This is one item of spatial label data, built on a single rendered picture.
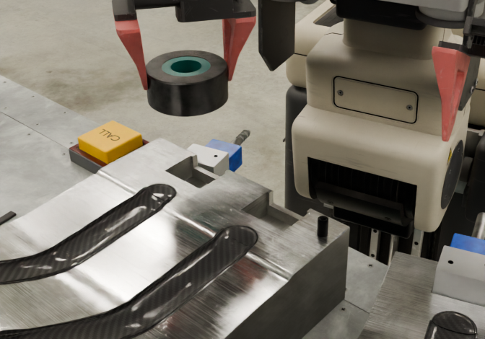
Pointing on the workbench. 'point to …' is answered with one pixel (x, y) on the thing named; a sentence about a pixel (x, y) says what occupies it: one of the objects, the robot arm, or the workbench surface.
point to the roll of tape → (187, 83)
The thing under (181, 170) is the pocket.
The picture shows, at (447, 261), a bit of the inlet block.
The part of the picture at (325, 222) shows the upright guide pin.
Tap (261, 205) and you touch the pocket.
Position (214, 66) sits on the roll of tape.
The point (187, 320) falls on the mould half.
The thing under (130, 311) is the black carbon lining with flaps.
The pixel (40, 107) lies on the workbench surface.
